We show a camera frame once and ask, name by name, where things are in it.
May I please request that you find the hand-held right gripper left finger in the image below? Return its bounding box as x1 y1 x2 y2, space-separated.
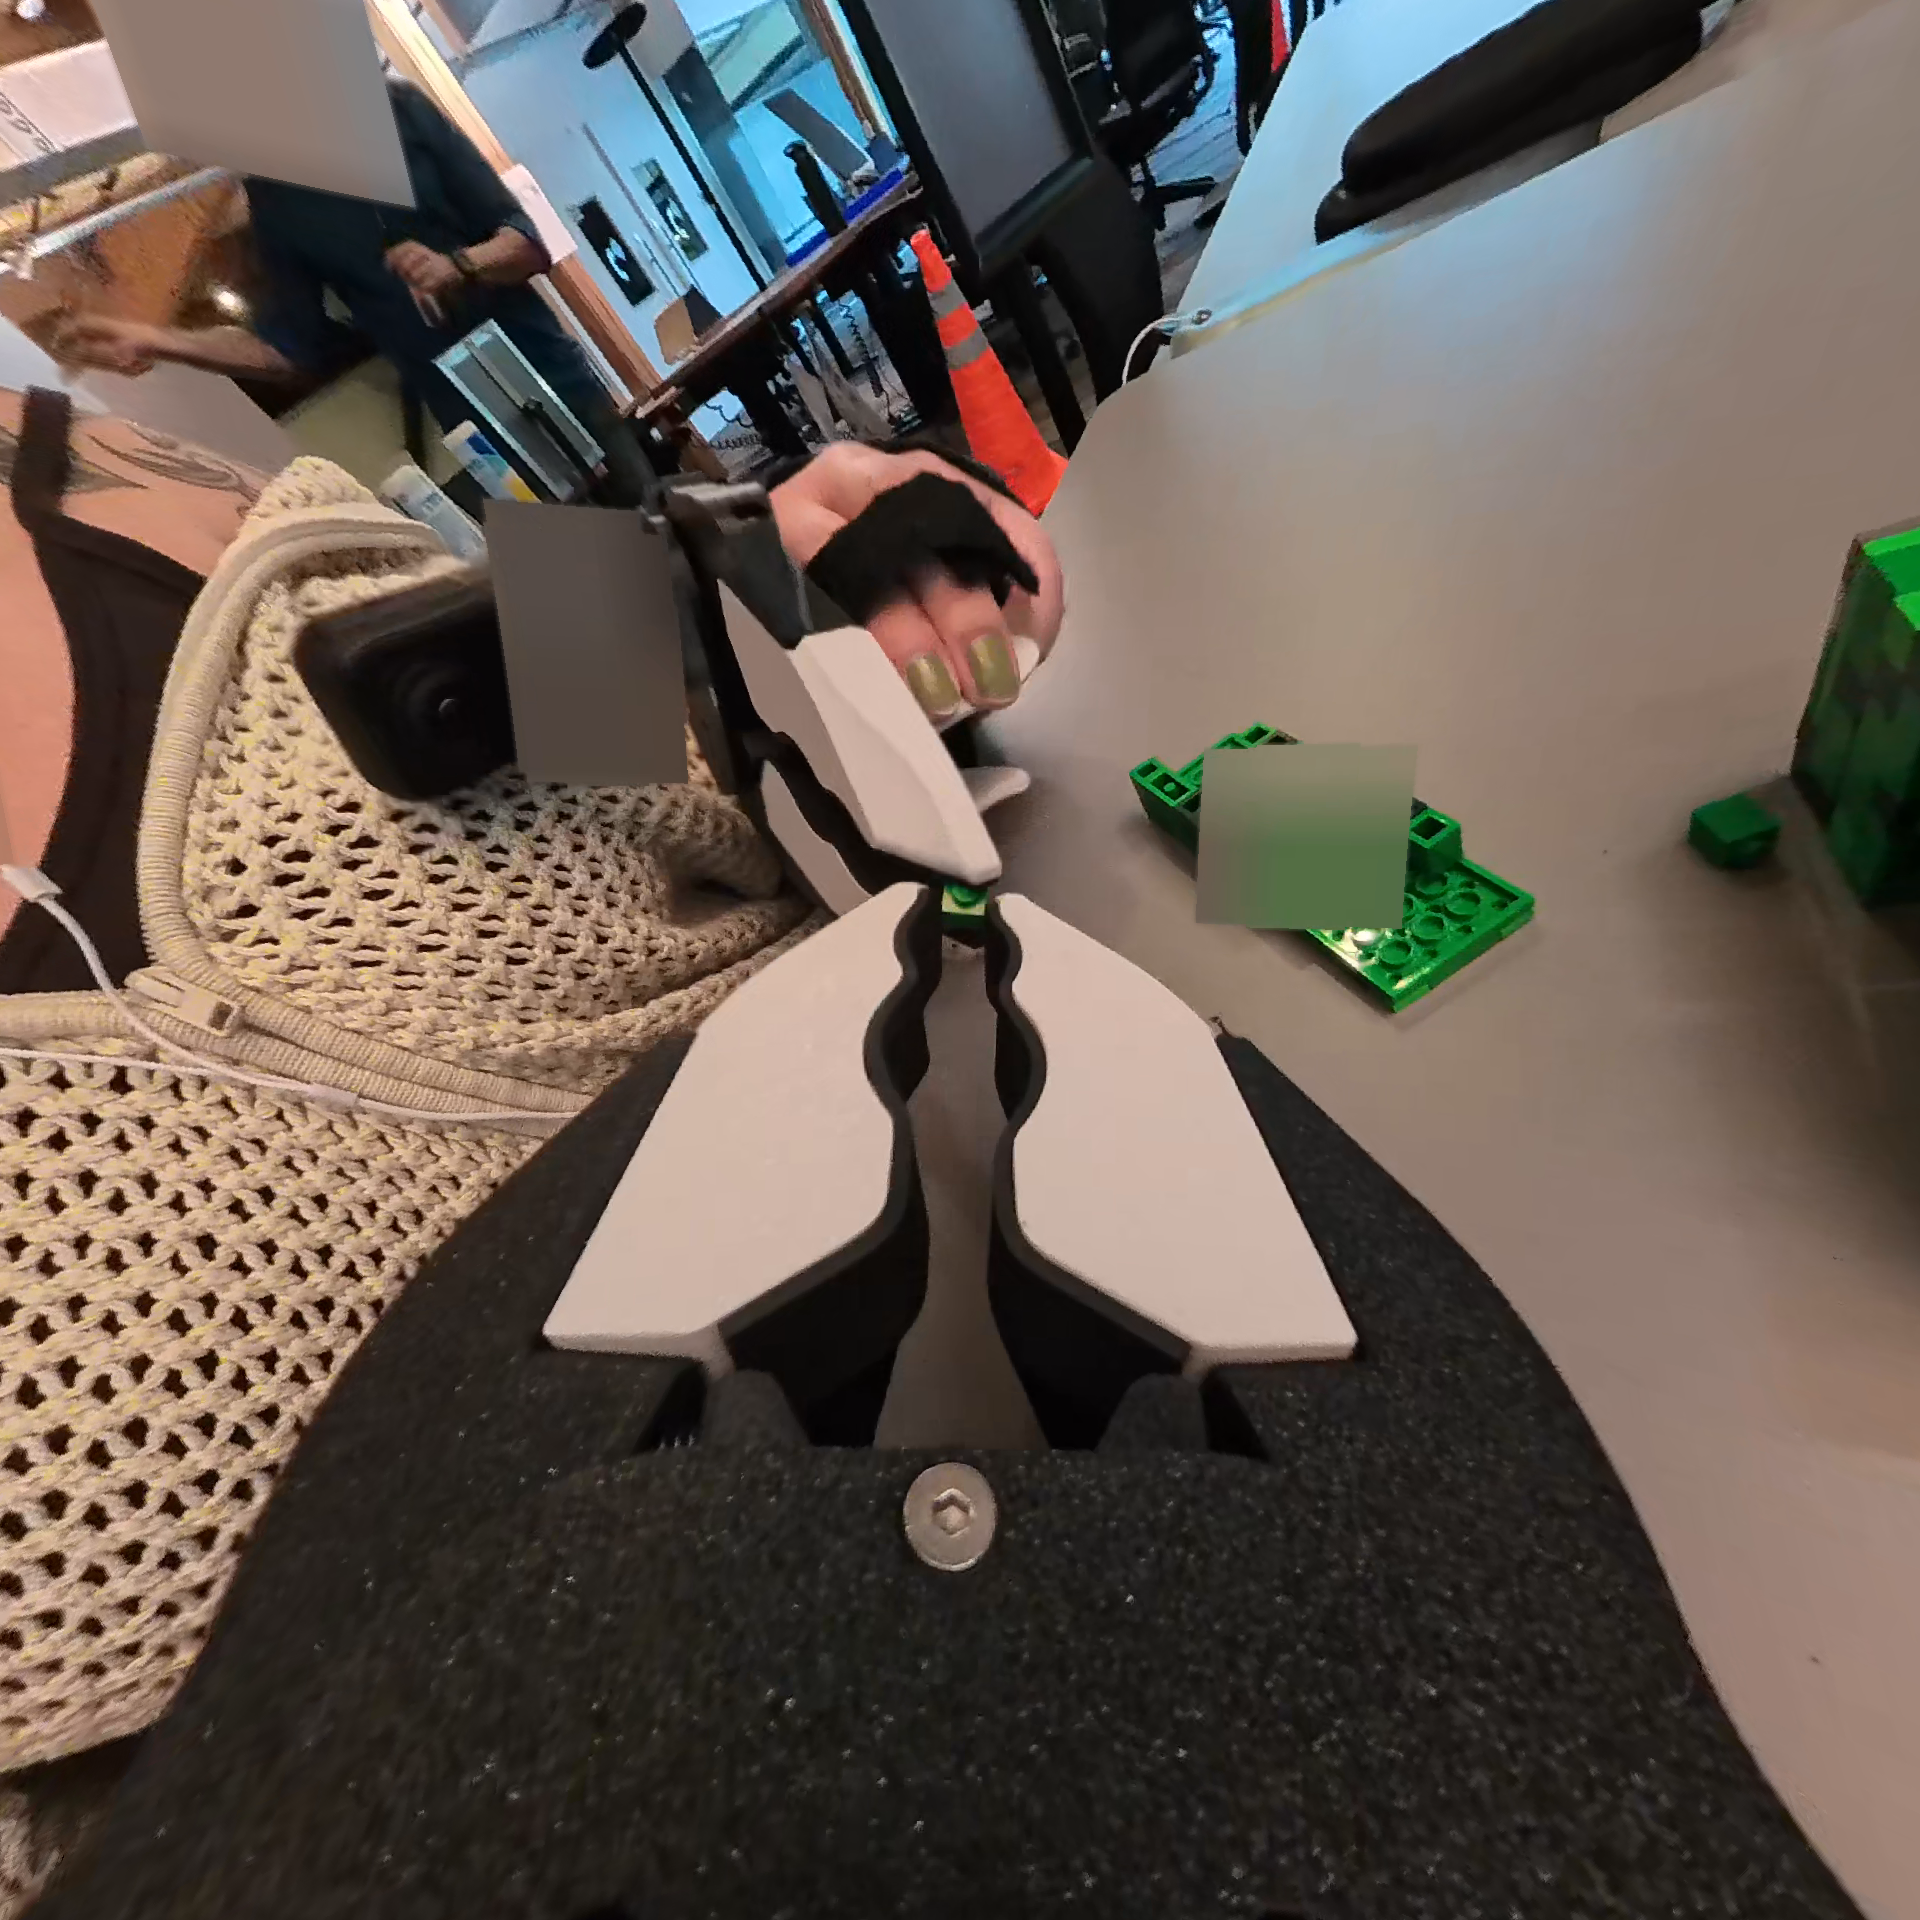
545 882 942 1370

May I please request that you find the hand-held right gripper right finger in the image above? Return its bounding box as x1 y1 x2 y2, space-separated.
983 892 1362 1373

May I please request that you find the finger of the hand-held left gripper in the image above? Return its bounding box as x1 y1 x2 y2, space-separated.
755 748 913 914
718 576 1007 890

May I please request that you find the green lego baseplate assembly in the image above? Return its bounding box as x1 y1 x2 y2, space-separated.
1126 724 1539 1018

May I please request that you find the green lego creeper figure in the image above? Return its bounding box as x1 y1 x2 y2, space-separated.
1789 520 1920 913

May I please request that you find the person's left hand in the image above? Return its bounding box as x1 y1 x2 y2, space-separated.
769 441 1068 730

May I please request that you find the white lotion bottle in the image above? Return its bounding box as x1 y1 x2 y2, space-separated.
442 420 529 528

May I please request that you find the person's torso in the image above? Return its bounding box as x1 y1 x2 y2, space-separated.
0 381 279 992

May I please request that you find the orange traffic cone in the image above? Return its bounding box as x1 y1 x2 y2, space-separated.
908 229 1073 515

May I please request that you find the wooden table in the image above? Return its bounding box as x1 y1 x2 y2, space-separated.
622 172 923 443

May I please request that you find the cream knit sweater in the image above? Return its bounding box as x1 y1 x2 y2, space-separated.
0 457 841 1794

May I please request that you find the black floor lamp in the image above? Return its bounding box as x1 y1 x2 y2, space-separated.
582 0 769 294

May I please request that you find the black office chair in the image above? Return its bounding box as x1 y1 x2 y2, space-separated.
1102 0 1220 226

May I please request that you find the black padded rest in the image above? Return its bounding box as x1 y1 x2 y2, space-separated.
1315 0 1705 243

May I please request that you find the white earphone cable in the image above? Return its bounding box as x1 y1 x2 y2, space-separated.
0 862 594 1120

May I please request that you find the white charging cable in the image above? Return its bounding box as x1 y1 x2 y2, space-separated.
1125 305 1220 395

